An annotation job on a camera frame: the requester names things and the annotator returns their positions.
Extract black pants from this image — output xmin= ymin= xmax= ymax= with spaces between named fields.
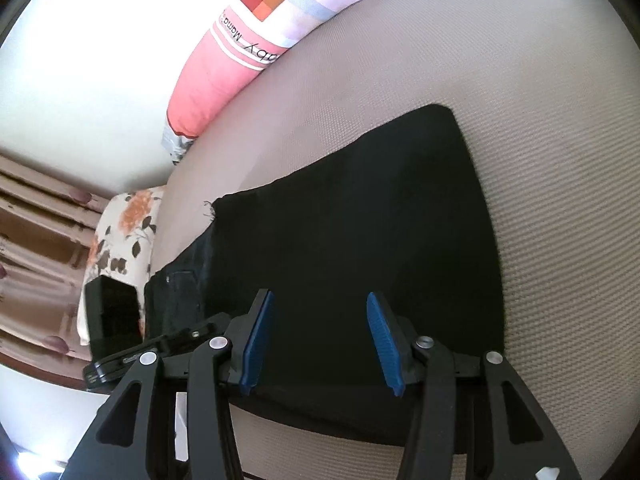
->
xmin=144 ymin=104 xmax=508 ymax=448

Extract beige bed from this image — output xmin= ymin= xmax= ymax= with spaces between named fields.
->
xmin=145 ymin=0 xmax=640 ymax=480

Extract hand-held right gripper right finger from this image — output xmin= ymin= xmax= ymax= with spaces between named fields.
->
xmin=366 ymin=291 xmax=583 ymax=480

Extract beige curtain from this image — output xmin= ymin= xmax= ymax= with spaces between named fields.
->
xmin=0 ymin=152 xmax=118 ymax=361

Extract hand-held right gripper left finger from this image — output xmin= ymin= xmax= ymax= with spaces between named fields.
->
xmin=65 ymin=289 xmax=276 ymax=480

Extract pink checkered pillow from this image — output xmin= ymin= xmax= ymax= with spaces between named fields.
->
xmin=161 ymin=0 xmax=441 ymax=166

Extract floral pillow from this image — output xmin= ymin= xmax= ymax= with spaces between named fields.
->
xmin=77 ymin=185 xmax=166 ymax=346

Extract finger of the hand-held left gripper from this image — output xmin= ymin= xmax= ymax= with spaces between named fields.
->
xmin=160 ymin=312 xmax=232 ymax=356

